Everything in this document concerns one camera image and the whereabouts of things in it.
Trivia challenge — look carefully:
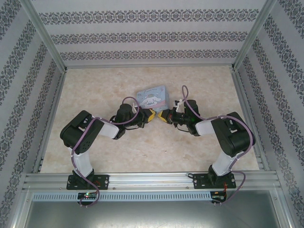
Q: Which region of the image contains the left controller board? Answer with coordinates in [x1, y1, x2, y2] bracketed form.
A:
[77, 191, 98, 208]

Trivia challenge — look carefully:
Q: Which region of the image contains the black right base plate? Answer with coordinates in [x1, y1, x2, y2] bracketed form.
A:
[192, 173, 237, 190]

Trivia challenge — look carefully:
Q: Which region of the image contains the aluminium side rail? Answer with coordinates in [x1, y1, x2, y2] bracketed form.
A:
[32, 70, 68, 174]
[231, 70, 271, 171]

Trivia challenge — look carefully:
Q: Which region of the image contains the blue cartoon print tin box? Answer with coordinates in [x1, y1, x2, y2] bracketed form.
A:
[136, 85, 170, 113]

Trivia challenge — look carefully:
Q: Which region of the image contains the aluminium mounting rail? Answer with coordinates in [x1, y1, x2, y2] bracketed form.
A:
[22, 172, 278, 191]

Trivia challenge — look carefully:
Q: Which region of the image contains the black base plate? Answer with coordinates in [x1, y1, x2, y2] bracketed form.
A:
[192, 173, 237, 190]
[67, 174, 110, 190]

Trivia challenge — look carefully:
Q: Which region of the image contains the right controller board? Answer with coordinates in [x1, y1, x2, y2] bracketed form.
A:
[210, 190, 228, 205]

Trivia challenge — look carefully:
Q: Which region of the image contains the slotted grey cable duct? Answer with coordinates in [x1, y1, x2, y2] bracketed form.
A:
[31, 191, 212, 202]

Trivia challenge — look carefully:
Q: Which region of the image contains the aluminium frame post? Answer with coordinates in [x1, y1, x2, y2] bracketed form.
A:
[230, 0, 279, 72]
[20, 0, 68, 73]

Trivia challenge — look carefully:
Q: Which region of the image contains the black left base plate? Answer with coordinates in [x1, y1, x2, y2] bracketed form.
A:
[67, 174, 110, 190]

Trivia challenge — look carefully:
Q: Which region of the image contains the aluminium frame profile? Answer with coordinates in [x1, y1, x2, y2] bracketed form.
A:
[270, 190, 295, 228]
[9, 187, 33, 228]

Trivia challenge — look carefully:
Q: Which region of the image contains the grey metal panel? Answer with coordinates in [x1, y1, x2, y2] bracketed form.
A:
[23, 201, 289, 228]

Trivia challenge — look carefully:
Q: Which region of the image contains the controller board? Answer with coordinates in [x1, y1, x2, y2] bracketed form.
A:
[77, 191, 98, 208]
[210, 190, 228, 205]

